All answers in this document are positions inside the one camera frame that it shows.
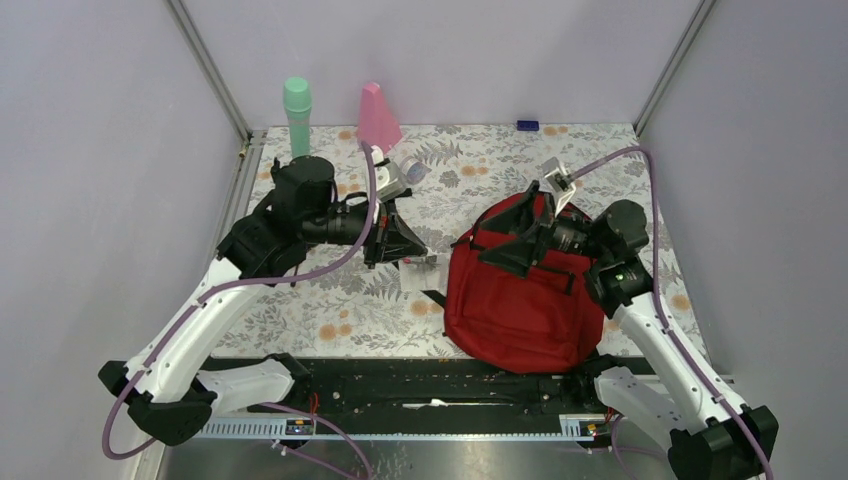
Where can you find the floral table mat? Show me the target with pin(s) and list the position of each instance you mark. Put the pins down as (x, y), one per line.
(360, 312)

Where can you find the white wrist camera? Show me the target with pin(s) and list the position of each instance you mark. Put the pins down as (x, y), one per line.
(560, 180)
(390, 181)

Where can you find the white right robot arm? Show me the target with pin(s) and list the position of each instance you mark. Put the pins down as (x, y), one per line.
(707, 430)

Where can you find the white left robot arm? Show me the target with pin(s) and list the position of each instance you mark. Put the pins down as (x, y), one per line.
(165, 389)

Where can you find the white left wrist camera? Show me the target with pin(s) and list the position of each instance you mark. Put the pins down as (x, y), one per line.
(390, 181)

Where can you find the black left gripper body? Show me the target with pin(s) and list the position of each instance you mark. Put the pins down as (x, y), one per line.
(342, 225)

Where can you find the small blue block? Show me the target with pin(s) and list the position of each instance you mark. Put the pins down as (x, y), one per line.
(527, 125)

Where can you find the red backpack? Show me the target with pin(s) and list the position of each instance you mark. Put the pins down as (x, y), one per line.
(543, 323)

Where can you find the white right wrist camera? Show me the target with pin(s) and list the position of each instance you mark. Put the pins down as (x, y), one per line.
(560, 180)

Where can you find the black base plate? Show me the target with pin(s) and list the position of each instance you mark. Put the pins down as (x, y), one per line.
(451, 399)

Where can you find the clear glitter jar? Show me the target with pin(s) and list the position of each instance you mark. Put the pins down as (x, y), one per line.
(413, 170)

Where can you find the green toy microphone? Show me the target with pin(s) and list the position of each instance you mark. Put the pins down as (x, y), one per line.
(297, 103)

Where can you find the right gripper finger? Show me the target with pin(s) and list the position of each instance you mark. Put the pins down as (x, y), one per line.
(517, 256)
(520, 218)

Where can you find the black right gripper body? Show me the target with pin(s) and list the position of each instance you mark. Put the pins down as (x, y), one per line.
(572, 235)

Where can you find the clear packaged stationery card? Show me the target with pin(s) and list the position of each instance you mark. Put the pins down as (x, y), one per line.
(421, 273)

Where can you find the pink cone block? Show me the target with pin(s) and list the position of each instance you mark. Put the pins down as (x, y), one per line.
(377, 125)

